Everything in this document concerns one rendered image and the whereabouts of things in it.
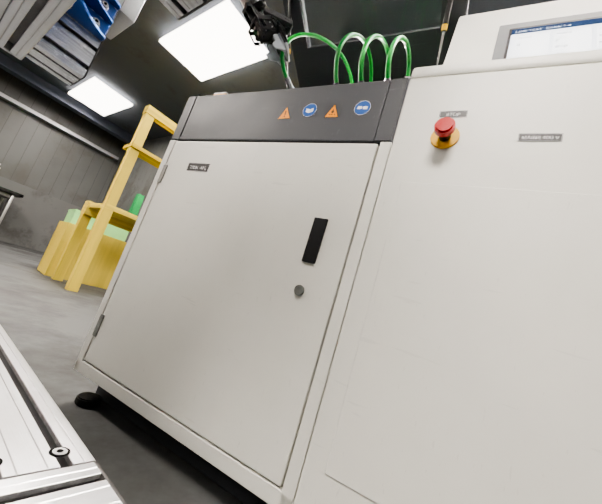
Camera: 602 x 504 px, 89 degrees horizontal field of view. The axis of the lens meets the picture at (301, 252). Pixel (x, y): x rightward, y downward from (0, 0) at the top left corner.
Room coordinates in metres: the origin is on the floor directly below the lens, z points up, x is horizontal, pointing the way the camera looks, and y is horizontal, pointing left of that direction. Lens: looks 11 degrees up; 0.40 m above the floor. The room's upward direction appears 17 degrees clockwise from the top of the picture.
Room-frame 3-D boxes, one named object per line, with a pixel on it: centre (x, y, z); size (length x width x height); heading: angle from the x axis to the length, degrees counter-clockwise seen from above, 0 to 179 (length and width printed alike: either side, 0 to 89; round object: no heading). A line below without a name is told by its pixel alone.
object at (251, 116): (0.77, 0.18, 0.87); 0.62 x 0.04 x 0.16; 61
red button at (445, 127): (0.52, -0.19, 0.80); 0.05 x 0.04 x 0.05; 61
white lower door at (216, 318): (0.76, 0.19, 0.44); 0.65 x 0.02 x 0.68; 61
